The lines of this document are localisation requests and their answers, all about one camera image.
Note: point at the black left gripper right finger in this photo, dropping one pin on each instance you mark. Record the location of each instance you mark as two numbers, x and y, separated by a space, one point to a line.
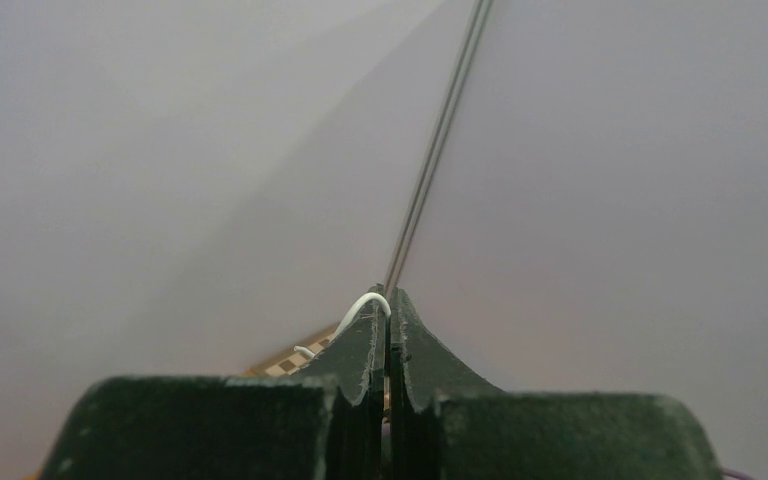
448 422

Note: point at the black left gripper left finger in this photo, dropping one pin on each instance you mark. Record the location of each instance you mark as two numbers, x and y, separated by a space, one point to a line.
322 422

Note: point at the wooden chessboard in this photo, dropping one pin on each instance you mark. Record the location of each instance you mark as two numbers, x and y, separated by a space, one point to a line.
288 361

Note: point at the vertical aluminium corner post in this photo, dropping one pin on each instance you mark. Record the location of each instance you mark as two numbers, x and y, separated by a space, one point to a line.
462 67

